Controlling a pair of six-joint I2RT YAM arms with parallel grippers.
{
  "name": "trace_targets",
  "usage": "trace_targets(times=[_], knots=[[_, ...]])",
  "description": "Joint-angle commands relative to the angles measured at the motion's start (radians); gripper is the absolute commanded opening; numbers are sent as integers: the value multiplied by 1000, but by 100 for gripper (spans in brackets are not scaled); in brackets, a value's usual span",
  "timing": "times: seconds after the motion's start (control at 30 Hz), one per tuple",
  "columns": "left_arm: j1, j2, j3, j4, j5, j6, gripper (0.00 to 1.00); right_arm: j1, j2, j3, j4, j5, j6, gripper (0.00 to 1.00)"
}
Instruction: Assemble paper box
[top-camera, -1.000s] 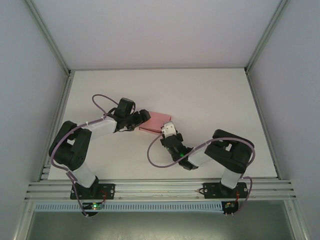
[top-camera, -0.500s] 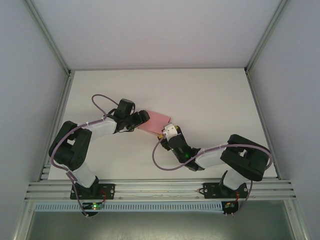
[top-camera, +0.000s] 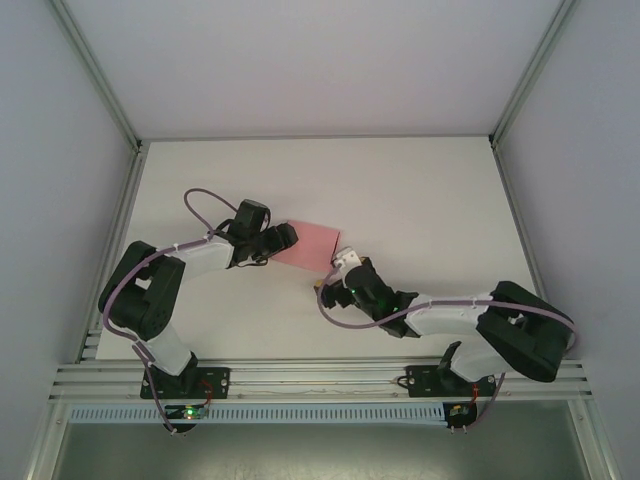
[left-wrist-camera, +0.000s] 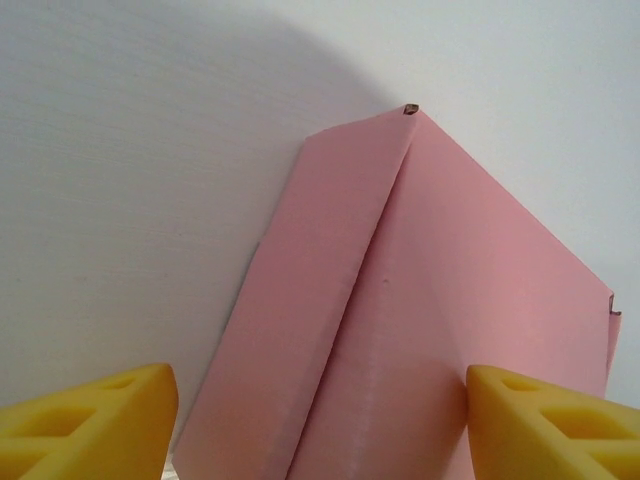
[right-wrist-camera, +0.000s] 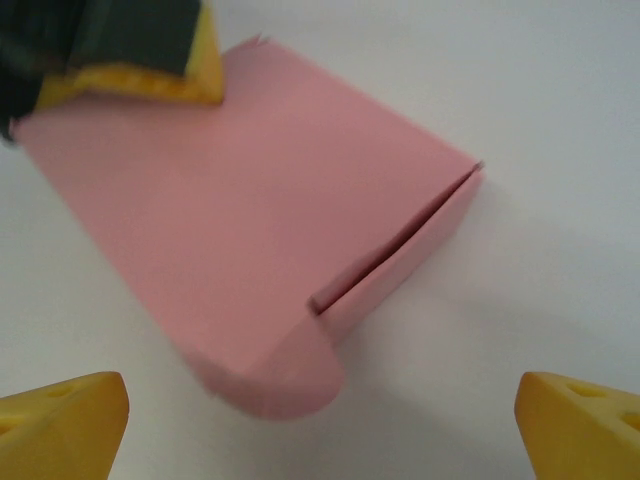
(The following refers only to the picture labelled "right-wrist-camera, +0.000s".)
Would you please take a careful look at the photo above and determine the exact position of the pink paper box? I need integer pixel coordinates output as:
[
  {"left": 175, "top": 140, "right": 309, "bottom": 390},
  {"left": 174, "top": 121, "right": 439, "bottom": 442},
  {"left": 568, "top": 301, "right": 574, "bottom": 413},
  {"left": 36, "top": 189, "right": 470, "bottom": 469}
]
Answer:
[{"left": 12, "top": 33, "right": 487, "bottom": 422}]

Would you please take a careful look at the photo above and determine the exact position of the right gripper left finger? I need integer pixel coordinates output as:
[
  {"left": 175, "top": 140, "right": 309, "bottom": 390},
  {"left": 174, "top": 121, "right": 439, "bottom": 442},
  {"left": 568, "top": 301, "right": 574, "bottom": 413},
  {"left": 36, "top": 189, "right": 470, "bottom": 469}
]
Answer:
[{"left": 0, "top": 370, "right": 131, "bottom": 480}]

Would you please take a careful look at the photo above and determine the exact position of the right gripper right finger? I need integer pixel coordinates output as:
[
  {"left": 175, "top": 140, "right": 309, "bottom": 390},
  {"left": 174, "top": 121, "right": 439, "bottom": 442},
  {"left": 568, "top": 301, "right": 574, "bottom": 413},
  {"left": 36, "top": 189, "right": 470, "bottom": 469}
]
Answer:
[{"left": 514, "top": 370, "right": 640, "bottom": 480}]

